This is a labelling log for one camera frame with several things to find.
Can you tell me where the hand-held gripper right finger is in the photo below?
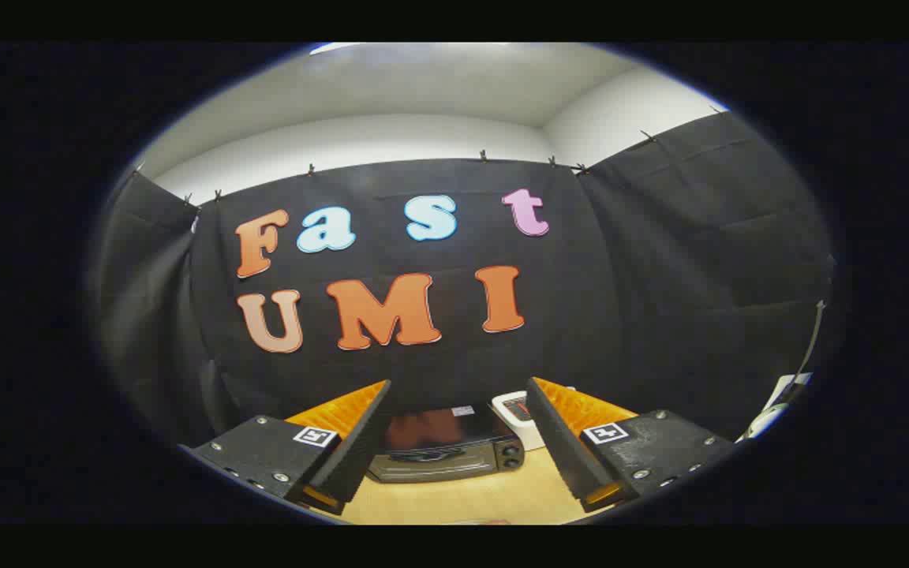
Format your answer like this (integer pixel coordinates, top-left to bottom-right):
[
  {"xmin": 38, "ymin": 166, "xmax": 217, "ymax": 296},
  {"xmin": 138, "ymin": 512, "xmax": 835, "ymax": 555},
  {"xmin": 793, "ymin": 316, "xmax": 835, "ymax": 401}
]
[{"xmin": 526, "ymin": 377, "xmax": 735, "ymax": 514}]

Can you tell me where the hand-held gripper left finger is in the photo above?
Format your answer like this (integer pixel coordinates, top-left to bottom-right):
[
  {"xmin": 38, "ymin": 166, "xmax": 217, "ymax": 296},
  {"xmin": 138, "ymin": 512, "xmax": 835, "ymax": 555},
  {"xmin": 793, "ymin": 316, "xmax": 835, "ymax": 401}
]
[{"xmin": 178, "ymin": 379, "xmax": 392, "ymax": 518}]

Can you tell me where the black toaster oven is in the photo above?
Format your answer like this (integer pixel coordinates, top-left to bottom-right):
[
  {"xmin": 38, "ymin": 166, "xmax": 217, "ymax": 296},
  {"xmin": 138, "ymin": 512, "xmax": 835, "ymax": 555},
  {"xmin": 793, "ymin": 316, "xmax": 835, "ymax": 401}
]
[{"xmin": 365, "ymin": 404, "xmax": 526, "ymax": 484}]

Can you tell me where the white box appliance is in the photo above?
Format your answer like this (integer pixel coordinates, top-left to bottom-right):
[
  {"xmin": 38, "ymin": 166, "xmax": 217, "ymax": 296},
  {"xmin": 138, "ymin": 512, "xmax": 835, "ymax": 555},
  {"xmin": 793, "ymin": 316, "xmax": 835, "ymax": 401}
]
[{"xmin": 492, "ymin": 388, "xmax": 578, "ymax": 452}]

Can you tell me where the white device with cable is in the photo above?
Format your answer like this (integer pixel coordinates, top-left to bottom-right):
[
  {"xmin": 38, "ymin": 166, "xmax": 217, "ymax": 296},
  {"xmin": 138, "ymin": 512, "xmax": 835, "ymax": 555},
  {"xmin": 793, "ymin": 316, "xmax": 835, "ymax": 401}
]
[{"xmin": 735, "ymin": 300, "xmax": 828, "ymax": 443}]

